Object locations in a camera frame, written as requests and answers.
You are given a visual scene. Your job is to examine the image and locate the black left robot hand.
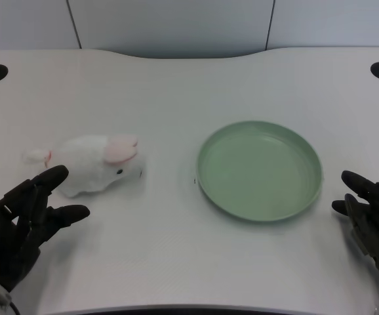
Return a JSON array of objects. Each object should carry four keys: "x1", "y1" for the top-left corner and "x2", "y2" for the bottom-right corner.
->
[{"x1": 0, "y1": 165, "x2": 91, "y2": 293}]

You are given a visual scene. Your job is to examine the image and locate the green round plate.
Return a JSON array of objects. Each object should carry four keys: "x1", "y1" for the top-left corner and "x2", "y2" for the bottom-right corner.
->
[{"x1": 195, "y1": 120, "x2": 324, "y2": 224}]

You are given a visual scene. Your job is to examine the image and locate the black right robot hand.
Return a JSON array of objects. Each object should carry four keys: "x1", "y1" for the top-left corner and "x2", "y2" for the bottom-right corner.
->
[{"x1": 331, "y1": 170, "x2": 379, "y2": 284}]

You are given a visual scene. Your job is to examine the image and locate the white rabbit doll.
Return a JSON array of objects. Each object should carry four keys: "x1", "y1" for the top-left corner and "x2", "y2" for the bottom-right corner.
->
[{"x1": 21, "y1": 133, "x2": 146, "y2": 198}]

